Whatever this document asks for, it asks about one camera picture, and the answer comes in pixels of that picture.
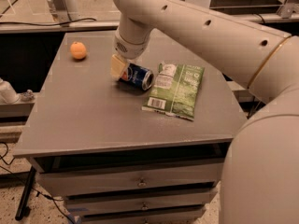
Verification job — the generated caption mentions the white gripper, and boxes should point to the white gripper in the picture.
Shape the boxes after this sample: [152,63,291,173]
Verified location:
[110,32,147,80]

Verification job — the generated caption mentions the blue pepsi can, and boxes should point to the blue pepsi can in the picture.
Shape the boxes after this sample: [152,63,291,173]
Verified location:
[121,63,154,91]

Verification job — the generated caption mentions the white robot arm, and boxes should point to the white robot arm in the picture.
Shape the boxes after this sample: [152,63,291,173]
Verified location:
[113,0,299,224]

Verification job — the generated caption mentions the orange fruit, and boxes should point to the orange fruit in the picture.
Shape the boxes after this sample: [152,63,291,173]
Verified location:
[70,42,87,60]

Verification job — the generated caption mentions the green chip bag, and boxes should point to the green chip bag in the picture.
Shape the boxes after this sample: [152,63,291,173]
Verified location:
[142,63,205,120]

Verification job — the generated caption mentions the grey drawer cabinet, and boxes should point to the grey drawer cabinet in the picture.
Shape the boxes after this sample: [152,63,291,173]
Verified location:
[12,29,249,224]

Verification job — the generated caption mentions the white pipe fitting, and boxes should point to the white pipe fitting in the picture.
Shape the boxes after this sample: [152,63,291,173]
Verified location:
[0,78,35,104]

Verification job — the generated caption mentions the top grey drawer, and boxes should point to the top grey drawer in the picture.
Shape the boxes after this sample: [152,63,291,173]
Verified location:
[36,159,223,196]

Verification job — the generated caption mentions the grey drawer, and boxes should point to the grey drawer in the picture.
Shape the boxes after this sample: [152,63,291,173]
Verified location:
[36,159,223,196]
[81,205,206,224]
[66,187,216,216]

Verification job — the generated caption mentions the middle grey drawer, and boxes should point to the middle grey drawer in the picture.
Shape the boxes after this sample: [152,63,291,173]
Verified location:
[66,187,216,216]

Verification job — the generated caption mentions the bottom grey drawer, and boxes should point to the bottom grey drawer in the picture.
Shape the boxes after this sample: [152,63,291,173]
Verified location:
[81,205,206,224]

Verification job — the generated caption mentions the black metal leg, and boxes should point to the black metal leg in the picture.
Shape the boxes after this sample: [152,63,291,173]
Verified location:
[15,167,36,221]

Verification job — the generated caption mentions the metal frame rail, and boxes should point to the metal frame rail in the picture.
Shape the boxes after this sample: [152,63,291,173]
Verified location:
[0,13,299,33]

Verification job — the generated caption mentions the black cable on rail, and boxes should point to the black cable on rail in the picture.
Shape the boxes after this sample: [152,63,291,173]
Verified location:
[0,17,97,27]

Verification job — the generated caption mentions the black floor cable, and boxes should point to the black floor cable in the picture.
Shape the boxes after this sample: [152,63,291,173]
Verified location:
[0,141,76,224]

